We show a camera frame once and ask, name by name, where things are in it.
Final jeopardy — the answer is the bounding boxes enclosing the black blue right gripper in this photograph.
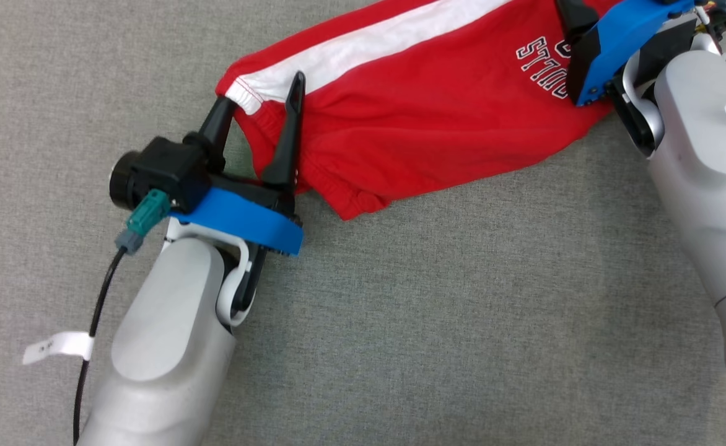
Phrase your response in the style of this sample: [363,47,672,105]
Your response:
[555,0,697,108]

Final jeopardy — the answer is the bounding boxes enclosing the red white printed basketball shorts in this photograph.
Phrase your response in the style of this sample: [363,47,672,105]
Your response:
[216,0,624,221]

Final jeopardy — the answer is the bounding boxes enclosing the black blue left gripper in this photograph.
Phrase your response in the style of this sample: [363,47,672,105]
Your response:
[109,71,307,256]

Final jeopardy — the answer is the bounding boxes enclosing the black cable with teal connector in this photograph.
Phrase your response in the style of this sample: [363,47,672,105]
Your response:
[72,189,172,446]

